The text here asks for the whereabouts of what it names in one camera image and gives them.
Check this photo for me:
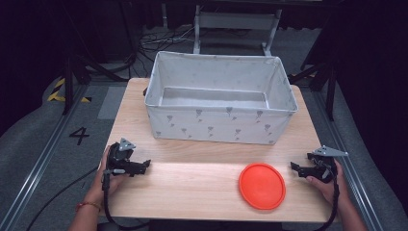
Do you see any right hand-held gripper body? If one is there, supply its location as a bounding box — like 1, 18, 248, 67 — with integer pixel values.
306, 144, 349, 185

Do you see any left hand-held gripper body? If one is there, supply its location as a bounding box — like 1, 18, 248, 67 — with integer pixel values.
105, 138, 143, 177

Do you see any person's right hand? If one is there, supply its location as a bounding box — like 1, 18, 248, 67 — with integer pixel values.
305, 159, 350, 208

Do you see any person's left hand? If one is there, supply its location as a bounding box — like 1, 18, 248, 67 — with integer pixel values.
92, 145, 129, 198

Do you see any orange round plastic disc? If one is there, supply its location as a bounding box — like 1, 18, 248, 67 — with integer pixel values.
238, 162, 287, 211

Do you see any black metal stand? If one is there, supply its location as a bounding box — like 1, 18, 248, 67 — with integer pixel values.
289, 59, 339, 122
62, 52, 133, 116

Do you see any white printed fabric storage box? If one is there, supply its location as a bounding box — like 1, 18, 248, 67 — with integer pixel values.
143, 50, 298, 146

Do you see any yellow and black floor tape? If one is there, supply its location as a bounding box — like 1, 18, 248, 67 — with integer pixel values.
46, 78, 92, 104

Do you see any grey metal floor rail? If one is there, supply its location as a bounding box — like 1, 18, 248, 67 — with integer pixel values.
312, 90, 384, 231
0, 84, 90, 231

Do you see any thick black corrugated cable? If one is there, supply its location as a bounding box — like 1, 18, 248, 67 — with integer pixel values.
316, 162, 341, 231
101, 168, 152, 231

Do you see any red and gold bracelet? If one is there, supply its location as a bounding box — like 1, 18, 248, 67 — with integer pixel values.
75, 200, 102, 213

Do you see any thin black cable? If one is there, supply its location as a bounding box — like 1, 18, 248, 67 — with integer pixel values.
33, 167, 101, 231

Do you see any bundle of floor cables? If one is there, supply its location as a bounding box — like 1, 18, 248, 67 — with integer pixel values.
137, 26, 196, 57

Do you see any grey metal frame stand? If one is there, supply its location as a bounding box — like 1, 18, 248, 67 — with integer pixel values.
192, 4, 283, 58

